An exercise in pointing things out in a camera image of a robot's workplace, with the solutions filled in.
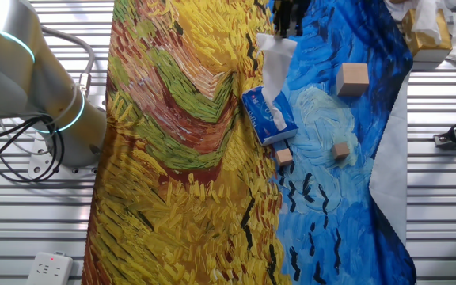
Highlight Van Gogh print tablecloth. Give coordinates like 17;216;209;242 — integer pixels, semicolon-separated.
81;0;417;285

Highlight large wooden cube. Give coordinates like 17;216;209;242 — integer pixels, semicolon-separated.
335;62;371;98

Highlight blue tissue pack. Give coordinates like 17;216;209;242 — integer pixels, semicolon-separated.
241;82;299;147

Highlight white tissue in gold box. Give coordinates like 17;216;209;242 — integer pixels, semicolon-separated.
411;0;443;45

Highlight white power strip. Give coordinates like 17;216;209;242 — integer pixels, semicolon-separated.
25;252;74;285

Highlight grey cable conduit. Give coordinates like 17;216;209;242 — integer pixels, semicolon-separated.
40;25;97;98

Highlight gold tissue box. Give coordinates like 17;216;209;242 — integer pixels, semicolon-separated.
401;7;454;63

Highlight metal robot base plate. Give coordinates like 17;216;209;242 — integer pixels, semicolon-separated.
27;136;99;180

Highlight white napkin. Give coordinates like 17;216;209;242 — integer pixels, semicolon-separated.
256;33;298;110
268;101;289;132

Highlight black base cable bundle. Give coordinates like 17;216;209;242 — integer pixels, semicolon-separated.
0;113;65;184

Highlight small wooden cube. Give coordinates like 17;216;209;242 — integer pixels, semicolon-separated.
274;146;295;167
332;142;351;161

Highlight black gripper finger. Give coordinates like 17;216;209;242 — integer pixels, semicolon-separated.
283;0;294;39
272;0;285;40

